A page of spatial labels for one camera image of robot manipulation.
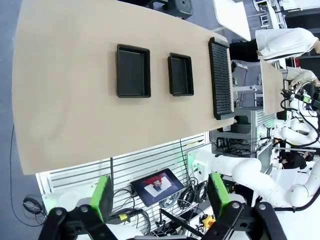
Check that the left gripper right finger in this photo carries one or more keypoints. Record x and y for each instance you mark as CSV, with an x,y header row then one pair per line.
x,y
220,197

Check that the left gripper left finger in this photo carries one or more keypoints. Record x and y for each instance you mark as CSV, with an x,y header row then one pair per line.
x,y
100,200

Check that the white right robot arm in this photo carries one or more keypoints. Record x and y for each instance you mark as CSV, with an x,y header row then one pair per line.
x,y
250,170

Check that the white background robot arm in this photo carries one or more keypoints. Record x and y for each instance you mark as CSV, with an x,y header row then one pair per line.
x,y
292,131

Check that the small black ESD tray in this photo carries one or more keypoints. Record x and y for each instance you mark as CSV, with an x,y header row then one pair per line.
x,y
181,75

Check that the large black ESD tray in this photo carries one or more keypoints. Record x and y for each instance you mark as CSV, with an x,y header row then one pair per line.
x,y
133,72

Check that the yellow red emergency stop button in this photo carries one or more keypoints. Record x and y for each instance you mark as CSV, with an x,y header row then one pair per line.
x,y
208,220

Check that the black tablet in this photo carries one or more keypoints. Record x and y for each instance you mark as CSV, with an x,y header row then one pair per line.
x,y
157,186

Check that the white slatted robot stand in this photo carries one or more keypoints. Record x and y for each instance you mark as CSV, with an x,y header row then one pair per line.
x,y
150,162

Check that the black slotted board rack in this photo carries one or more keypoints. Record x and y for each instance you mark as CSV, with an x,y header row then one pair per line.
x,y
222,80

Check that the brown background table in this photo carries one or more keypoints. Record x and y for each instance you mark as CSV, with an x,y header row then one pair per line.
x,y
271,87

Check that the person in beige top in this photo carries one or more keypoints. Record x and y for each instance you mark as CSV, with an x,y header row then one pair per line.
x,y
302,75

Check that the person in white coat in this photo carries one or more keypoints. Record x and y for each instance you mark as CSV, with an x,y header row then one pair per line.
x,y
287,42

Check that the white table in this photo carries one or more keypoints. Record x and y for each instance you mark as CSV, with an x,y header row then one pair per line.
x,y
232,15

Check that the grey plastic stool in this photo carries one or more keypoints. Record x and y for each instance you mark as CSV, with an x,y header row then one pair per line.
x,y
182,10

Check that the aluminium equipment frame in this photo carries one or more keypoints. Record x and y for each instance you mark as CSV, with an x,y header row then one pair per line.
x,y
252,125

